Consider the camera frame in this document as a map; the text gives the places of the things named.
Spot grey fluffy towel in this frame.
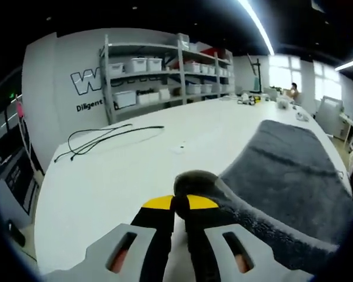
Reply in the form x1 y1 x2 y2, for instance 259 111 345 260
172 119 353 274

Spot black equipment case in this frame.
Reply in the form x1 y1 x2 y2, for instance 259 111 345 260
4 155 41 215

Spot yellow black tool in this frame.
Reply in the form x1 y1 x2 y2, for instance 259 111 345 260
238 93 262 106

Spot white pipe stand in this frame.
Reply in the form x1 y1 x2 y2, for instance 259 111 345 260
16 99 39 174

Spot grey metal shelving rack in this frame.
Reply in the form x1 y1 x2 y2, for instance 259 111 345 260
98 32 236 126

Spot black tripod stand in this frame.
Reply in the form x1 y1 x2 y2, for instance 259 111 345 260
247 53 263 94

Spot row of white storage boxes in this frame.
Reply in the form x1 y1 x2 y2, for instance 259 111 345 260
108 36 235 108

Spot bright window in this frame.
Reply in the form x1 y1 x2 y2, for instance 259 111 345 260
313 61 344 102
269 55 302 95

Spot short ceiling light strip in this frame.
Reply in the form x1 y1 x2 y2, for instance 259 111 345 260
334 58 353 72

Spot long ceiling light strip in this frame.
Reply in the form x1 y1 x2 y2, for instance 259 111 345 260
237 0 276 56

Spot tangled black cable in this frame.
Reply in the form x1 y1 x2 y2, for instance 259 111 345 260
54 123 165 163

